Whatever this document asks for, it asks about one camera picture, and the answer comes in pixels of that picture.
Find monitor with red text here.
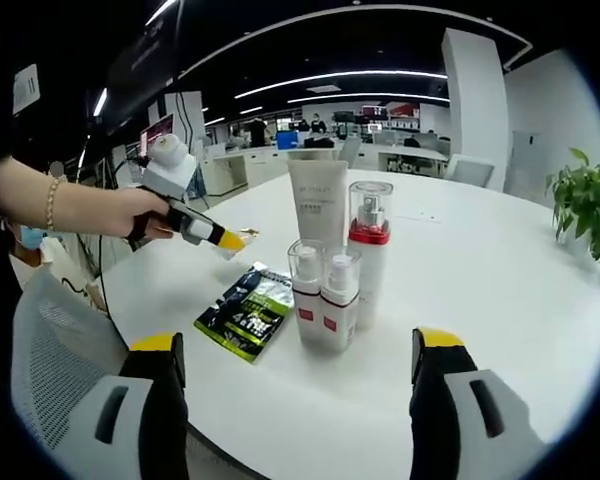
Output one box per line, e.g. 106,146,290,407
139,112,176,156

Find clear plastic packet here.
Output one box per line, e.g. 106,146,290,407
213,234,254,262

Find dark blue skincare sachet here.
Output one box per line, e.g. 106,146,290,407
214,262,266,314

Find person's left hand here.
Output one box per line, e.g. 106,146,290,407
105,184,176,241

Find gold bracelet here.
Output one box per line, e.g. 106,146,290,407
46,176,65,232

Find white hanging sign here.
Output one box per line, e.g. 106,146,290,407
12,63,42,115

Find ceiling light strips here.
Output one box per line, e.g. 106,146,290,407
92,0,531,131

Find white office desk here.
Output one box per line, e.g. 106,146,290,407
377,144,449,176

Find tall white red-collared bottle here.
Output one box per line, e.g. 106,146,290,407
347,180,395,331

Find grey mesh office chair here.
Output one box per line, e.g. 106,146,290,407
10,269,131,451

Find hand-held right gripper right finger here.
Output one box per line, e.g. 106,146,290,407
408,327,551,480

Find green black skincare sachet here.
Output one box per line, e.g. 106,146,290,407
193,260,296,366

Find potted green plant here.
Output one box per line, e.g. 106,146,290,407
544,147,600,264

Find grey wall panel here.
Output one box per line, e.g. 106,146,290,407
512,128,536,176

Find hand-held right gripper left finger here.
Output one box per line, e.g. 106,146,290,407
54,330,190,480

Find white skincare tube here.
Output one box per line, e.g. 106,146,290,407
285,159,350,251

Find small white red-label bottle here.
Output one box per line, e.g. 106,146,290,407
319,247,362,354
286,238,331,351

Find long white counter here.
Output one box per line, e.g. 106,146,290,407
199,147,344,199

